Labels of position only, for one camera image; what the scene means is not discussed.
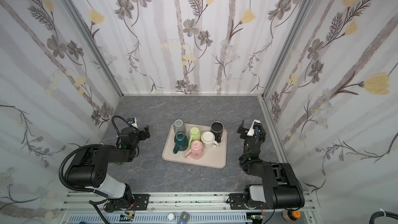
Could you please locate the black mug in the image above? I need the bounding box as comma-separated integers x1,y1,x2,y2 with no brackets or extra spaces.
210,121,224,143

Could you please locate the dark green mug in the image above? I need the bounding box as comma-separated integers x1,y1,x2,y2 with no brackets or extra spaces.
173,132,189,154

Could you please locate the pink mug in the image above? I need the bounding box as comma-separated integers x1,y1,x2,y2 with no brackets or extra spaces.
185,141,204,160

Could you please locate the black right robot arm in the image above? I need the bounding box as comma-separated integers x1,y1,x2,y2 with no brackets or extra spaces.
227,120,305,210

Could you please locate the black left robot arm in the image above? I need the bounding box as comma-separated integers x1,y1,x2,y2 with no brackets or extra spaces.
59,126,150,212

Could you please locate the grey mug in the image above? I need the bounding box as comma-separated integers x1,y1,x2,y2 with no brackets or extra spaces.
173,119,186,135

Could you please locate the white mug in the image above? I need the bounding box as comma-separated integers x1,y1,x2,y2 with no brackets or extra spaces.
201,131,219,149

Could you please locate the light green mug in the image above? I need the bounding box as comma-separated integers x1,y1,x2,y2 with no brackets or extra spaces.
188,127,201,147

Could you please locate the beige plastic tray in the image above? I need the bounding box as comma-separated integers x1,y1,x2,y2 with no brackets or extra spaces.
162,123,228,169

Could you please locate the orange capped button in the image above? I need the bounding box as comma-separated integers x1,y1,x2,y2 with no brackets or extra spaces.
283,210,301,222

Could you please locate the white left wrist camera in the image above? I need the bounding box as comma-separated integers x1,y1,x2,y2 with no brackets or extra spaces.
127,117,138,129

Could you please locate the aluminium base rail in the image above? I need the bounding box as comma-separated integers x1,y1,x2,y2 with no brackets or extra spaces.
58,191,321,224

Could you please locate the black corrugated cable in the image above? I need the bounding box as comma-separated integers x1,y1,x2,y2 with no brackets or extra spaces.
368,209,398,224

